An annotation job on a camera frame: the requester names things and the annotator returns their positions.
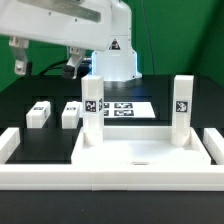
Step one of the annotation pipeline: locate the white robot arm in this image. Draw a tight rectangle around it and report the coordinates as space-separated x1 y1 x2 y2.
0 0 142 87

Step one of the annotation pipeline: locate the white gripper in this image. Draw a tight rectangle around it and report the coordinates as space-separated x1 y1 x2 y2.
0 0 112 79

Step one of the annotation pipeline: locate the white U-shaped fence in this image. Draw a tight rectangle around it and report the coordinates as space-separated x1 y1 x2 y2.
0 128 224 191

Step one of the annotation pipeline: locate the black cable bundle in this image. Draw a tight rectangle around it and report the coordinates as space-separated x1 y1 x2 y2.
39 59 73 77

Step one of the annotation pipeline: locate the marker tag plate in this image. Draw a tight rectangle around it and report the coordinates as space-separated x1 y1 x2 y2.
78 101 156 119

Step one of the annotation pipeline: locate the white desk top tray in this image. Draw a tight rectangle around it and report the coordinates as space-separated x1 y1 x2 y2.
71 126 211 167

